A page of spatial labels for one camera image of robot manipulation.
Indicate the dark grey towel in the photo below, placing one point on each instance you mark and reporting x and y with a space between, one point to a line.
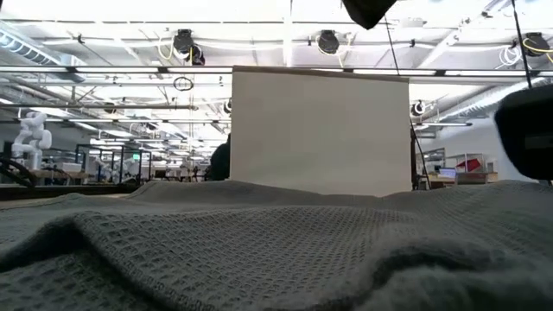
259 242

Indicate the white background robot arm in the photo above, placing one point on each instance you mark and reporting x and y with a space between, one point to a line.
32 138

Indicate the red object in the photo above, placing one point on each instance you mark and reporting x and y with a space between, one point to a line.
470 164

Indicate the laptop with lit screen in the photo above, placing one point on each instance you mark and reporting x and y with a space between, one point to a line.
447 173

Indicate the round white black reel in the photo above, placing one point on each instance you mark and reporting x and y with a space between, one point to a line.
227 106
418 108

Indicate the beige fabric storage box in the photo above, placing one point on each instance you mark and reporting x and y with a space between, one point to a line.
319 129

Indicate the person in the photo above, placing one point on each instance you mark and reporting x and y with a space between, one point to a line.
220 162

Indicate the silver ventilation duct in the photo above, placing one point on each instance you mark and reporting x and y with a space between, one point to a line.
475 101
26 49

